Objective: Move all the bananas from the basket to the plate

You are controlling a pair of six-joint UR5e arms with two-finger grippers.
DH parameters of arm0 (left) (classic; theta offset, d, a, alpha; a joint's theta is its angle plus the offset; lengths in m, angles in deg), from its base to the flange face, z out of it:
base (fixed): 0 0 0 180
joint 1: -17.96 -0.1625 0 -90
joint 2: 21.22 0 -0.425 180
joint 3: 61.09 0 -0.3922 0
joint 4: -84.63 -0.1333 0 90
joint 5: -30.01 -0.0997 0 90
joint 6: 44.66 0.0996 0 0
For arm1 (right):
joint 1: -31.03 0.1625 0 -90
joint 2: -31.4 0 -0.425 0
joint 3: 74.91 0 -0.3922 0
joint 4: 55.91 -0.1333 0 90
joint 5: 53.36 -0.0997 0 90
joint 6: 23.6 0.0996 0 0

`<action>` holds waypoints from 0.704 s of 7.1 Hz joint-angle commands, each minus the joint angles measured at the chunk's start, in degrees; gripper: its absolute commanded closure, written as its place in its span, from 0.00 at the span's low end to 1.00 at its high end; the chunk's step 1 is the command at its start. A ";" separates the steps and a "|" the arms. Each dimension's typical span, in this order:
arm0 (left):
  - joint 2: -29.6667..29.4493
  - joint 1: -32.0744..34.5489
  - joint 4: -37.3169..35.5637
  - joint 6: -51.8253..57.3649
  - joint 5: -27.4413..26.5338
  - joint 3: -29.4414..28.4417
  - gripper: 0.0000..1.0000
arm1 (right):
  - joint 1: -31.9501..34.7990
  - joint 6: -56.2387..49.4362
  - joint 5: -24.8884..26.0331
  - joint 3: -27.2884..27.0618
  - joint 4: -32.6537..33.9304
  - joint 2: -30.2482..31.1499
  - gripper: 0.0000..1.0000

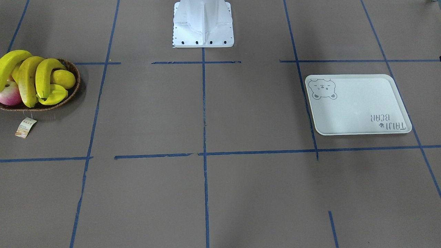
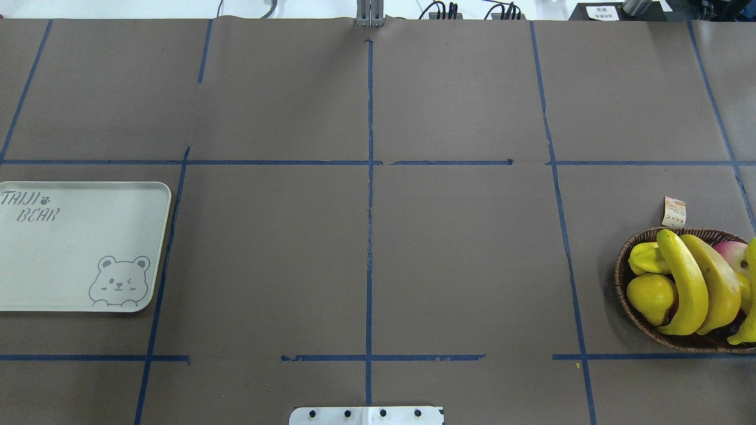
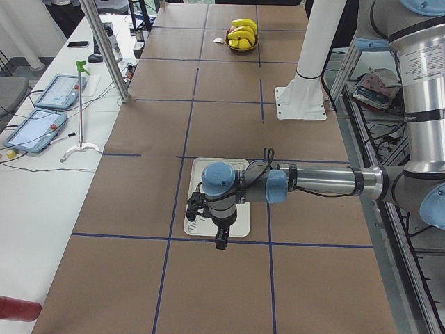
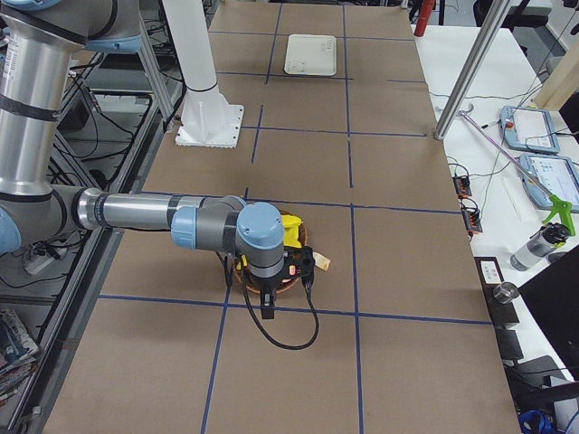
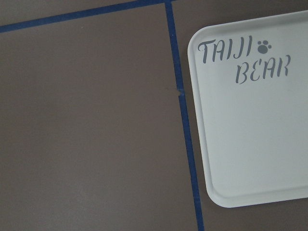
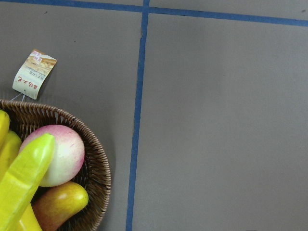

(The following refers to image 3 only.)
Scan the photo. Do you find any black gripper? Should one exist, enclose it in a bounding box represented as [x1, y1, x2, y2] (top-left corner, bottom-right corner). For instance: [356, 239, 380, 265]
[209, 203, 237, 250]

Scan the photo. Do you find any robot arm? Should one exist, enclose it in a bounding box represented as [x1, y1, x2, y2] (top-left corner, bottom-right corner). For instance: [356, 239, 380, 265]
[186, 1, 444, 250]

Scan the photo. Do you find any brown wicker basket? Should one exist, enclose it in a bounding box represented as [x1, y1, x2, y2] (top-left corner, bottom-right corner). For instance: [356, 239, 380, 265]
[225, 26, 258, 51]

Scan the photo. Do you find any white rectangular tray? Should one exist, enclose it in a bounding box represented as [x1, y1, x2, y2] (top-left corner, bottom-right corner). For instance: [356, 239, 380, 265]
[183, 157, 252, 239]

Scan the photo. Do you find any yellow star fruit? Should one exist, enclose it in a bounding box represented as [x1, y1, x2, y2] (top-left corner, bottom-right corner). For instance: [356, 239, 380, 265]
[238, 38, 255, 51]

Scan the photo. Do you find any yellow lemon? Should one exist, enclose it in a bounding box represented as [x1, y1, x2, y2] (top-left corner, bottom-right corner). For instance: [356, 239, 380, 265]
[227, 39, 239, 49]

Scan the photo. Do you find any stack of magazines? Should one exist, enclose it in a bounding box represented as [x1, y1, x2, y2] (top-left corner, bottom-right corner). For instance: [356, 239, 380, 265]
[352, 68, 401, 110]

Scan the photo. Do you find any lower teach pendant tablet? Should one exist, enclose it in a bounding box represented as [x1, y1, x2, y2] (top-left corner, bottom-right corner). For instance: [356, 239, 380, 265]
[3, 108, 67, 153]

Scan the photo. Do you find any teach pendant tablet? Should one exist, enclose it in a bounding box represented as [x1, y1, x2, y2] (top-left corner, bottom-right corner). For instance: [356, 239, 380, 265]
[34, 74, 79, 111]
[3, 108, 67, 153]

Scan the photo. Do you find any upper teach pendant tablet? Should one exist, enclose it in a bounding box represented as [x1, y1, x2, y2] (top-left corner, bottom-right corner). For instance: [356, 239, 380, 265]
[34, 74, 79, 111]

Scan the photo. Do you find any black computer mouse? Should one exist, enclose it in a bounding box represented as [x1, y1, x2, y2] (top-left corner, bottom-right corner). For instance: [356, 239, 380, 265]
[87, 54, 103, 63]

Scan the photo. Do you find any metal stand with green clip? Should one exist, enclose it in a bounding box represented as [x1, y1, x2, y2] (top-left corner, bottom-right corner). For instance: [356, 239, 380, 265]
[60, 61, 101, 163]

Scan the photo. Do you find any red cylinder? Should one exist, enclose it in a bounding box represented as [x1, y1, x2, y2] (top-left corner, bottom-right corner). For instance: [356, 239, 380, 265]
[1, 296, 42, 322]

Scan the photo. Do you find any clear water bottle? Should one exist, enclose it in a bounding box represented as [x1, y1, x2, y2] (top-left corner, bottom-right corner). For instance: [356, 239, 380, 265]
[102, 22, 122, 63]

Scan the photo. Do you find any black smartphone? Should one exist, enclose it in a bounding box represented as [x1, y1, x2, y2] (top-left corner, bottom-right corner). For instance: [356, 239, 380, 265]
[67, 40, 90, 48]

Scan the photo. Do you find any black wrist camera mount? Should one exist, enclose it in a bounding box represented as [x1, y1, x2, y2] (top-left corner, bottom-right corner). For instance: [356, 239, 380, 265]
[186, 192, 211, 222]

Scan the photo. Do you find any aluminium frame post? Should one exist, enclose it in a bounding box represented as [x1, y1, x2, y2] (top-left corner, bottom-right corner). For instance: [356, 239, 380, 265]
[79, 0, 130, 103]

